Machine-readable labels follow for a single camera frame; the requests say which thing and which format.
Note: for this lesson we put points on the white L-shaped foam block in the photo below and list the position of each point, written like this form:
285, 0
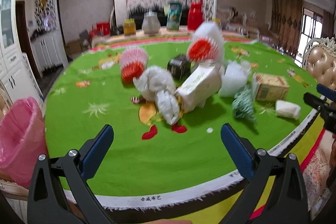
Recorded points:
234, 78

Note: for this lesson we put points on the lace covered piano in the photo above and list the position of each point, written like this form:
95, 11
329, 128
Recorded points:
136, 9

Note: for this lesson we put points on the white ceramic teapot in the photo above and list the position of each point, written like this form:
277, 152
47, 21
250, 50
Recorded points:
151, 24

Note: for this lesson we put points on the small pink foam fruit net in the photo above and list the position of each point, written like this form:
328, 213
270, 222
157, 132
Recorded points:
133, 62

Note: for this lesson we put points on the green cartoon tablecloth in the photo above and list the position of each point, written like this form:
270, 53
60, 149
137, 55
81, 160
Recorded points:
147, 159

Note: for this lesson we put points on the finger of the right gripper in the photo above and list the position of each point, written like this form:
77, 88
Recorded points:
328, 93
327, 112

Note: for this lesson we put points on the pink trash bag bin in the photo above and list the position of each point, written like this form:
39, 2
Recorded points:
22, 140

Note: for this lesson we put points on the yellow lidded jar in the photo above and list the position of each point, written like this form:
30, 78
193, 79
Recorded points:
129, 27

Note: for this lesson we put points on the red thermos jug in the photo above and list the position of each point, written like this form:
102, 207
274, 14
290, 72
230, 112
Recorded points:
195, 16

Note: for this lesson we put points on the white printed paper bag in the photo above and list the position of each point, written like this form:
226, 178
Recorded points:
204, 82

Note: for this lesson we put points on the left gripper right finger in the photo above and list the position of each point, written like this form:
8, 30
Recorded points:
287, 201

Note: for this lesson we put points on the white plastic bag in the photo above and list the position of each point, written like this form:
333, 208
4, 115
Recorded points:
157, 85

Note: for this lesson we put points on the beige tufted chair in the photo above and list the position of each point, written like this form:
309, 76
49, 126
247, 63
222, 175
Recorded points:
319, 60

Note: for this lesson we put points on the green patterned wrapper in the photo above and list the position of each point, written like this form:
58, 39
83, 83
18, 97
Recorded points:
242, 106

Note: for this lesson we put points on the white cabinet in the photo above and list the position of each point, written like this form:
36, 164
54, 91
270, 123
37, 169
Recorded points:
16, 79

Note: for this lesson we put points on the black carton box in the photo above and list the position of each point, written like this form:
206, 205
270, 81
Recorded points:
179, 67

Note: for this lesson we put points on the green snack bag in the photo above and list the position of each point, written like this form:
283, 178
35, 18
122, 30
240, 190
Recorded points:
174, 16

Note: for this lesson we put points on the large pink foam fruit net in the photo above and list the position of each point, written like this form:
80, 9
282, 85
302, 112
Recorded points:
207, 43

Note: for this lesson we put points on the small white foam piece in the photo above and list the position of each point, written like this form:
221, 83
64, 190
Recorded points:
287, 109

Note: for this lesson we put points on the yellow cardboard box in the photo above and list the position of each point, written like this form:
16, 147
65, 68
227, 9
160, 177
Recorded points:
269, 88

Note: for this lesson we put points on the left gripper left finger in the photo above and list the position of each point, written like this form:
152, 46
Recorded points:
47, 202

